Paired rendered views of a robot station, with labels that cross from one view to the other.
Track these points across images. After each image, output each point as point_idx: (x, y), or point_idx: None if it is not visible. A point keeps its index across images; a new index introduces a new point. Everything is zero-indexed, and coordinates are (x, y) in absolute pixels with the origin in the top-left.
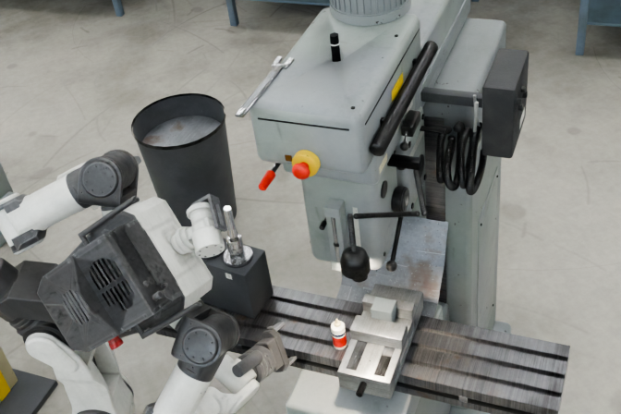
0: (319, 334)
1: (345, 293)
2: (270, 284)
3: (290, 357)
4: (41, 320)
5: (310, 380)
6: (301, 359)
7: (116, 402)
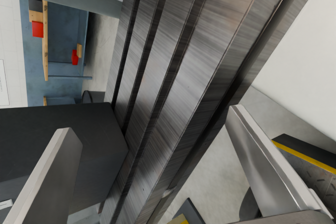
0: (176, 20)
1: None
2: (84, 106)
3: (226, 126)
4: None
5: (301, 67)
6: (230, 81)
7: None
